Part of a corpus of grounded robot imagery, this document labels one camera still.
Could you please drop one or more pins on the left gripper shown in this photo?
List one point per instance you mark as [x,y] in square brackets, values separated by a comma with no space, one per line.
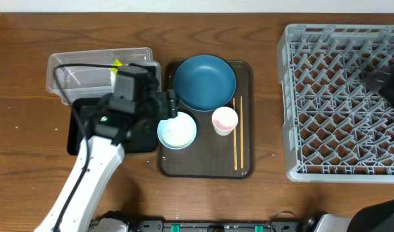
[169,105]

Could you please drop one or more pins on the yellow snack wrapper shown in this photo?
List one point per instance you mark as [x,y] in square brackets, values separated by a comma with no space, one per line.
[116,63]

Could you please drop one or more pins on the pink cup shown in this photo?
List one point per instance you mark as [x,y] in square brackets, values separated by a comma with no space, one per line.
[224,120]

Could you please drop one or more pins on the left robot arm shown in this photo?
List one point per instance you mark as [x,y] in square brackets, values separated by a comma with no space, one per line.
[111,127]

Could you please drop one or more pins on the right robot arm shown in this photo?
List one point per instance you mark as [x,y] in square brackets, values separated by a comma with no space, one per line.
[379,217]

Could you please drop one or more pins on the clear plastic waste bin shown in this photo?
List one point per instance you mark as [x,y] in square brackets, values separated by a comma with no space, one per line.
[92,82]

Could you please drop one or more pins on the grey dishwasher rack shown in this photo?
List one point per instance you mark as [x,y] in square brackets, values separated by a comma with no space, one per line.
[335,128]

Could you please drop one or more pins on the light blue rice bowl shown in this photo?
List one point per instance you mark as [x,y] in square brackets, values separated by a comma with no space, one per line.
[177,133]

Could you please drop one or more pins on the dark blue bowl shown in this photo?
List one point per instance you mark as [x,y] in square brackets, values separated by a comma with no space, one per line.
[204,82]

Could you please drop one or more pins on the brown serving tray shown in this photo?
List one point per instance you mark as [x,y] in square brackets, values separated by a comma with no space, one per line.
[211,155]

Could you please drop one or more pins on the black tray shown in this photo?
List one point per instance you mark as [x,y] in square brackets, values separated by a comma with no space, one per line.
[143,137]

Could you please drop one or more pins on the left wooden chopstick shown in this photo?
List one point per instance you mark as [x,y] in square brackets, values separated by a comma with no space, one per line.
[235,139]

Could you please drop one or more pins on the wooden chopstick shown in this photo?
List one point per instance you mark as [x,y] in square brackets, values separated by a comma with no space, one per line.
[241,134]
[235,139]

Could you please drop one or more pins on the right wooden chopstick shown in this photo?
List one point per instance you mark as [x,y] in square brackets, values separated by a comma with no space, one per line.
[241,134]

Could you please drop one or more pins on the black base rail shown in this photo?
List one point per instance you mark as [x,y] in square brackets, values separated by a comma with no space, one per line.
[117,221]

